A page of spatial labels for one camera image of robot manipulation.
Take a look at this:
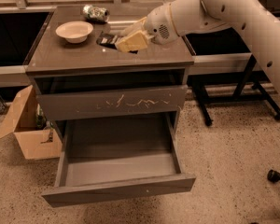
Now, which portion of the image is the bottle in cardboard box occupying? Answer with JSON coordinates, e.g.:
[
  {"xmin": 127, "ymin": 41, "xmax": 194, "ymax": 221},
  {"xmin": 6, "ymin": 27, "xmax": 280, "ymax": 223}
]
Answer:
[{"xmin": 35, "ymin": 105, "xmax": 47, "ymax": 130}]

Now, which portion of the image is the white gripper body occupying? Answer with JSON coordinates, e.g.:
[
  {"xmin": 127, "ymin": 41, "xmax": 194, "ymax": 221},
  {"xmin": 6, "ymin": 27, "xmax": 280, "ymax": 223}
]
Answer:
[{"xmin": 145, "ymin": 3, "xmax": 178, "ymax": 45}]

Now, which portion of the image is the cardboard box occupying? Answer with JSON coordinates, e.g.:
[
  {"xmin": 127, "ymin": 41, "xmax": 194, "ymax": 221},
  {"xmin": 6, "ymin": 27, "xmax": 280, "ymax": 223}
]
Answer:
[{"xmin": 0, "ymin": 86, "xmax": 62, "ymax": 160}]

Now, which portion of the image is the black office chair caster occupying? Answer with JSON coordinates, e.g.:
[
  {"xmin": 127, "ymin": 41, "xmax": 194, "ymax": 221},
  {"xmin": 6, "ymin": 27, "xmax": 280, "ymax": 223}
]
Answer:
[{"xmin": 267, "ymin": 170, "xmax": 280, "ymax": 183}]

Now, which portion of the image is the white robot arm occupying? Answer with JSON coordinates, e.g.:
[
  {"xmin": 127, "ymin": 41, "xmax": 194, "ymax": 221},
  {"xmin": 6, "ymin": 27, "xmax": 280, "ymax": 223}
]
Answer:
[{"xmin": 115, "ymin": 0, "xmax": 280, "ymax": 95}]

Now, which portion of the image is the black side table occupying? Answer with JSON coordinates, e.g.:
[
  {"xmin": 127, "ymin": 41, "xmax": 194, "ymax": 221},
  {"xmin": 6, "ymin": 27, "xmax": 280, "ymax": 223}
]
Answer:
[{"xmin": 186, "ymin": 0, "xmax": 280, "ymax": 127}]

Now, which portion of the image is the open grey drawer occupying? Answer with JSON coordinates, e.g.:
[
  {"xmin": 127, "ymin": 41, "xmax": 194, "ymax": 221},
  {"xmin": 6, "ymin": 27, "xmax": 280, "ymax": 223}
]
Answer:
[{"xmin": 42, "ymin": 113, "xmax": 195, "ymax": 207}]

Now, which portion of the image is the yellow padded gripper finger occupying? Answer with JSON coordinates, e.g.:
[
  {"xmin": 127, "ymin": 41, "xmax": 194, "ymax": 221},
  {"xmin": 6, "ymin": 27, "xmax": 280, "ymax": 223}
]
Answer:
[
  {"xmin": 119, "ymin": 17, "xmax": 147, "ymax": 36},
  {"xmin": 115, "ymin": 31, "xmax": 153, "ymax": 52}
]

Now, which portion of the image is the white ceramic bowl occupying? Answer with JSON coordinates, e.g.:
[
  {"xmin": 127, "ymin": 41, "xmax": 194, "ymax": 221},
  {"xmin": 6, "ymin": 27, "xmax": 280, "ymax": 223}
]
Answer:
[{"xmin": 55, "ymin": 21, "xmax": 93, "ymax": 44}]

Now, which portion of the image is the grey drawer cabinet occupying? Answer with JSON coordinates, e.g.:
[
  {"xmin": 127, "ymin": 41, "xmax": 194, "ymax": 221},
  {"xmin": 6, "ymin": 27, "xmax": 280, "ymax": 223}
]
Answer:
[{"xmin": 27, "ymin": 7, "xmax": 192, "ymax": 138}]

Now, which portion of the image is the closed scratched grey drawer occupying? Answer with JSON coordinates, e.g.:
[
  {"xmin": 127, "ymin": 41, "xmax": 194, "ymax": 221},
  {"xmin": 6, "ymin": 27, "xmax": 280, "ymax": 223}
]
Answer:
[{"xmin": 37, "ymin": 85, "xmax": 188, "ymax": 120}]

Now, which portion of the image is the crushed green soda can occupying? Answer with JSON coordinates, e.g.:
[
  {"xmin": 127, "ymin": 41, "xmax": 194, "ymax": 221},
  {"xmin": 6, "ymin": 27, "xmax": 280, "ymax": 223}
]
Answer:
[{"xmin": 82, "ymin": 5, "xmax": 110, "ymax": 23}]

